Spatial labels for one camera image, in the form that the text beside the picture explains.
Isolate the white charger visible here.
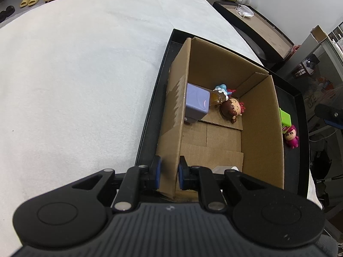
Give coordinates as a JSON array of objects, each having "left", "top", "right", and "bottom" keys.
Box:
[{"left": 212, "top": 166, "right": 241, "bottom": 173}]

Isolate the pink figurine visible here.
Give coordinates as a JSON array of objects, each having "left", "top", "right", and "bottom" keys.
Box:
[{"left": 284, "top": 124, "right": 300, "bottom": 149}]

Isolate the cardboard box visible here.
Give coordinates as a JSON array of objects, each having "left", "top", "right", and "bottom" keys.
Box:
[{"left": 155, "top": 37, "right": 285, "bottom": 201}]

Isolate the black tray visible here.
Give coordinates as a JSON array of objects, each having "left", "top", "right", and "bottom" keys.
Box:
[{"left": 135, "top": 28, "right": 311, "bottom": 202}]

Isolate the green toy box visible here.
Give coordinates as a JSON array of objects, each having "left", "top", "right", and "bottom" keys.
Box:
[{"left": 279, "top": 108, "right": 292, "bottom": 135}]

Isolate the purple cube charger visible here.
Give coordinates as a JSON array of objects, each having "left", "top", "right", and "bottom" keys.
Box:
[{"left": 185, "top": 83, "right": 211, "bottom": 124}]

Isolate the grey desk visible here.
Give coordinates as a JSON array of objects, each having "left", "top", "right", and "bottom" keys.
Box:
[{"left": 275, "top": 21, "right": 343, "bottom": 81}]

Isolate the blue figurine with mug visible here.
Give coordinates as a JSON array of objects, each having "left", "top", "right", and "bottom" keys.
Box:
[{"left": 209, "top": 84, "right": 238, "bottom": 106}]

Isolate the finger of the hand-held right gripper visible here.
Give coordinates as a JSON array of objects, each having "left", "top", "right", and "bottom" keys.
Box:
[{"left": 314, "top": 103, "right": 343, "bottom": 129}]

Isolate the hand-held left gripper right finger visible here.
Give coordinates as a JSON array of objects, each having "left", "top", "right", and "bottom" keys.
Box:
[{"left": 178, "top": 156, "right": 274, "bottom": 212}]

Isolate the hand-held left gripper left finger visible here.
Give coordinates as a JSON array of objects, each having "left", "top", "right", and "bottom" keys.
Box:
[{"left": 70, "top": 155, "right": 162, "bottom": 212}]

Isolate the white face mask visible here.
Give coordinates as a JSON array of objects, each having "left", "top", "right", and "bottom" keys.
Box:
[{"left": 235, "top": 4, "right": 255, "bottom": 18}]

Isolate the pair of black shoes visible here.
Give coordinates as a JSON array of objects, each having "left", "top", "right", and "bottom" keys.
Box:
[{"left": 0, "top": 5, "right": 15, "bottom": 23}]

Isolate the dark side table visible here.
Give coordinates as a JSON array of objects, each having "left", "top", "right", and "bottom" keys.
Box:
[{"left": 213, "top": 1, "right": 295, "bottom": 70}]

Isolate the grey cloth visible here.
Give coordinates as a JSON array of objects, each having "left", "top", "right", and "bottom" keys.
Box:
[{"left": 316, "top": 233, "right": 338, "bottom": 257}]

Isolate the brown-haired figurine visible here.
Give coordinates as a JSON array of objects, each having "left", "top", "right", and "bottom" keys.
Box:
[{"left": 220, "top": 98, "right": 246, "bottom": 124}]

